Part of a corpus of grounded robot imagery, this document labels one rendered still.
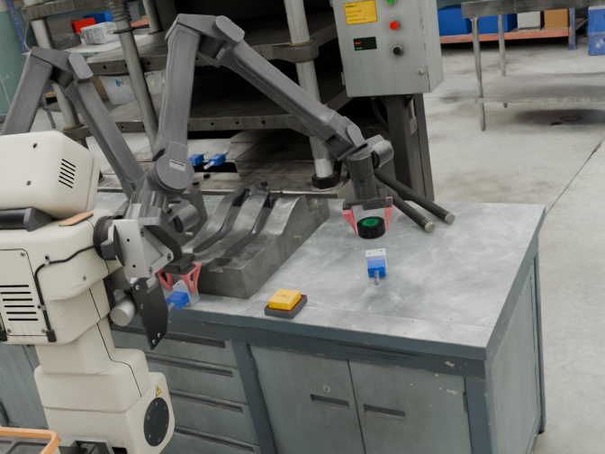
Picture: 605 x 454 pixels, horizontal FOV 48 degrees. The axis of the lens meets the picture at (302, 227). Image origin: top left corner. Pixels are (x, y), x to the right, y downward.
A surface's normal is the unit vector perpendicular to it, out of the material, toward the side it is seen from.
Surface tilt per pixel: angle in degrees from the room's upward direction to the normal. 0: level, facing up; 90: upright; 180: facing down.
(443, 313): 0
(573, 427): 0
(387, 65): 90
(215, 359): 90
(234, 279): 90
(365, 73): 90
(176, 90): 57
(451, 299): 0
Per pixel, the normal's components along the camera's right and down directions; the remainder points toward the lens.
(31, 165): -0.32, -0.28
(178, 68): 0.47, -0.33
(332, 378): -0.45, 0.44
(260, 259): 0.87, 0.04
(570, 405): -0.18, -0.90
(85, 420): -0.30, 0.32
